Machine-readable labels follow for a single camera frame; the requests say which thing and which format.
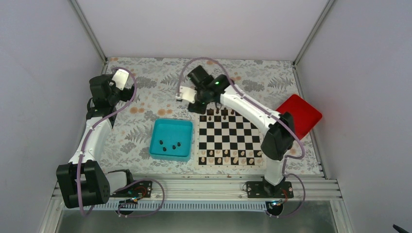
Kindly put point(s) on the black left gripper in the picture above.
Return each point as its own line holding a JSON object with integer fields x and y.
{"x": 128, "y": 93}

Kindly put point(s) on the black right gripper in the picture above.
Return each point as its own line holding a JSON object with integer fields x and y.
{"x": 200, "y": 110}

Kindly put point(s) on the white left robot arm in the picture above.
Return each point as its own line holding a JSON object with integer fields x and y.
{"x": 82, "y": 181}

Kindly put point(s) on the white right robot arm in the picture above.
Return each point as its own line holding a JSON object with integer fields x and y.
{"x": 277, "y": 129}

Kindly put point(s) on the black white chessboard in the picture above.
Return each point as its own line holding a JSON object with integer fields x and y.
{"x": 234, "y": 133}

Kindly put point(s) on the floral patterned table mat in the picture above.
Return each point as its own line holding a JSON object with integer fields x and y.
{"x": 127, "y": 147}

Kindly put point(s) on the teal plastic tray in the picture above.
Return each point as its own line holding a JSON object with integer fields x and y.
{"x": 171, "y": 131}

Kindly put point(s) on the red plastic box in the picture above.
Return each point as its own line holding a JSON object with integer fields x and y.
{"x": 305, "y": 116}

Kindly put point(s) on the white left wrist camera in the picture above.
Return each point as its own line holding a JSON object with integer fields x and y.
{"x": 120, "y": 78}

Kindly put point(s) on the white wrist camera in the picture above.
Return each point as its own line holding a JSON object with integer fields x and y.
{"x": 186, "y": 93}
{"x": 120, "y": 78}

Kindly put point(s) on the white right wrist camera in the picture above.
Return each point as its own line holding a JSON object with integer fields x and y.
{"x": 186, "y": 93}

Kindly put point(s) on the aluminium left corner post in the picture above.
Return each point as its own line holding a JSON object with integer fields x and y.
{"x": 89, "y": 31}

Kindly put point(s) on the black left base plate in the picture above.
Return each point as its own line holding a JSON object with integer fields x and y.
{"x": 141, "y": 189}

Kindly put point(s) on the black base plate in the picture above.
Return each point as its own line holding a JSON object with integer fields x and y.
{"x": 141, "y": 189}
{"x": 265, "y": 190}

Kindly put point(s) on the aluminium front rail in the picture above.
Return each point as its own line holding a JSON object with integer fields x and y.
{"x": 204, "y": 193}

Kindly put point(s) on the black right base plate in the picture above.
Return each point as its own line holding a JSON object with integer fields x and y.
{"x": 265, "y": 190}

